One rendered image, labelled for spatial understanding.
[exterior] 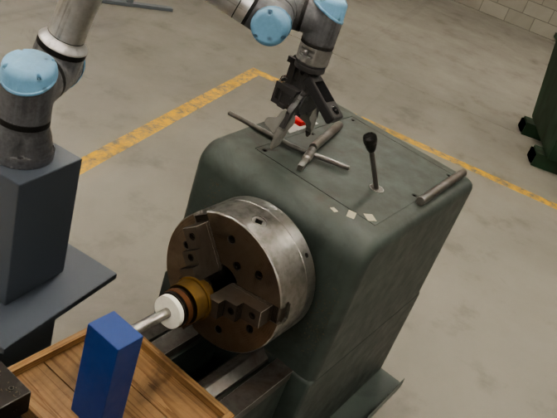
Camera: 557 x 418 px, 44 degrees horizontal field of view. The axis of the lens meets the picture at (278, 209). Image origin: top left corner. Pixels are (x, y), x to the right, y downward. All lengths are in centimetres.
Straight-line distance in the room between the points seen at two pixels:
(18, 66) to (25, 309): 59
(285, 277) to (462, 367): 210
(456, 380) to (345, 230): 194
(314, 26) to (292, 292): 56
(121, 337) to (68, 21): 74
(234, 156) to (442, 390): 190
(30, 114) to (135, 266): 169
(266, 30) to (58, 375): 79
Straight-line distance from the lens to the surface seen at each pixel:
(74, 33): 166
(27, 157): 164
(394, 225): 152
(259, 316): 136
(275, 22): 137
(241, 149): 159
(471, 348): 353
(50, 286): 187
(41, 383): 146
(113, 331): 125
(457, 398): 321
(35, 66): 159
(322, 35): 152
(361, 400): 214
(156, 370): 151
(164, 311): 134
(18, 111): 159
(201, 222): 142
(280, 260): 136
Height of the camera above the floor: 197
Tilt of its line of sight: 30 degrees down
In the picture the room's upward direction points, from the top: 19 degrees clockwise
